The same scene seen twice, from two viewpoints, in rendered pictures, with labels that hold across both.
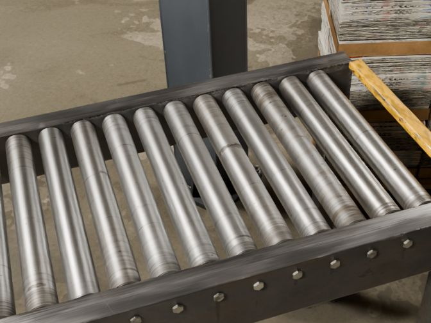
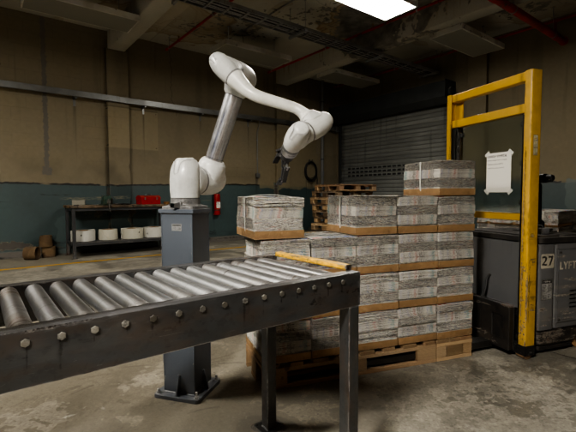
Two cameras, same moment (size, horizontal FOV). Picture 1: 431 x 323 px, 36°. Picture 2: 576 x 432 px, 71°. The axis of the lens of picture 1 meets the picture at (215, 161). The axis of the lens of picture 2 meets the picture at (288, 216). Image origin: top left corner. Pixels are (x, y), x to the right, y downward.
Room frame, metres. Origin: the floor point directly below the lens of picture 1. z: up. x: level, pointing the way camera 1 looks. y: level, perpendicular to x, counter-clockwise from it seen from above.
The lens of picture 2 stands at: (-0.44, 0.31, 1.07)
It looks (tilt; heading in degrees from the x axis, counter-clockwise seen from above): 3 degrees down; 338
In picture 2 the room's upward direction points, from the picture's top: straight up
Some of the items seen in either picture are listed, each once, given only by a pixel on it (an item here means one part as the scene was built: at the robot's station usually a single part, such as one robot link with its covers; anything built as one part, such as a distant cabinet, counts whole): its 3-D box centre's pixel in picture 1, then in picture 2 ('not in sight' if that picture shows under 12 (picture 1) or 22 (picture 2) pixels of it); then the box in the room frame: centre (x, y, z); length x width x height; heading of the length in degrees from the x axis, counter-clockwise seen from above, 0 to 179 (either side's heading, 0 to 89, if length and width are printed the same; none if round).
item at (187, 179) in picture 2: not in sight; (186, 177); (1.79, 0.00, 1.17); 0.18 x 0.16 x 0.22; 133
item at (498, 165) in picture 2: not in sight; (489, 165); (1.72, -2.12, 1.27); 0.57 x 0.01 x 0.65; 178
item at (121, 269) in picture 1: (102, 200); (163, 289); (0.88, 0.21, 0.77); 0.47 x 0.05 x 0.05; 16
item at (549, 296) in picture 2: not in sight; (522, 283); (1.71, -2.47, 0.40); 0.69 x 0.55 x 0.80; 178
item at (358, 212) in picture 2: not in sight; (360, 214); (1.76, -1.07, 0.95); 0.38 x 0.29 x 0.23; 179
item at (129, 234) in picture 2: not in sight; (121, 223); (7.71, 0.40, 0.55); 1.80 x 0.70 x 1.09; 106
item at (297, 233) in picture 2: not in sight; (274, 233); (1.66, -0.46, 0.86); 0.29 x 0.16 x 0.04; 89
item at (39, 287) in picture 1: (29, 218); (120, 296); (0.84, 0.33, 0.77); 0.47 x 0.05 x 0.05; 16
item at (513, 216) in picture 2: not in sight; (490, 214); (1.72, -2.14, 0.92); 0.57 x 0.01 x 0.05; 178
